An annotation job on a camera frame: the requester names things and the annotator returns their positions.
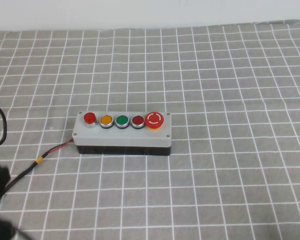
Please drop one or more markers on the grey and black button box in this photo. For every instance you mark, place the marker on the grey and black button box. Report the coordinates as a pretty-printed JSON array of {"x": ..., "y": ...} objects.
[{"x": 122, "y": 138}]

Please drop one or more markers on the yellow flat push button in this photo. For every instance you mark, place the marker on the yellow flat push button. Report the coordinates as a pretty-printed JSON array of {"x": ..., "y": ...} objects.
[{"x": 106, "y": 121}]

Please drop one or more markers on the green flat push button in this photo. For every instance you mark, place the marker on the green flat push button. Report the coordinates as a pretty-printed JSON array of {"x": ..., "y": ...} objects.
[{"x": 122, "y": 121}]

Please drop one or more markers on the dark red flat push button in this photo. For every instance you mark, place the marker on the dark red flat push button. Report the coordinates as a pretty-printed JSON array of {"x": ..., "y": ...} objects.
[{"x": 137, "y": 121}]

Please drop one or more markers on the red mushroom emergency stop button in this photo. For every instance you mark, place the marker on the red mushroom emergency stop button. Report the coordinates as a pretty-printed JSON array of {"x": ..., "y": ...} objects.
[{"x": 153, "y": 120}]

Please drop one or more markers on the red indicator lamp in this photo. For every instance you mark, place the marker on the red indicator lamp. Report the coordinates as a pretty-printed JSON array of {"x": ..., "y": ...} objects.
[{"x": 89, "y": 118}]

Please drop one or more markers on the grey checked tablecloth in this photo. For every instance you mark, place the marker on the grey checked tablecloth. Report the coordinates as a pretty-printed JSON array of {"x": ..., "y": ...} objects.
[{"x": 215, "y": 150}]

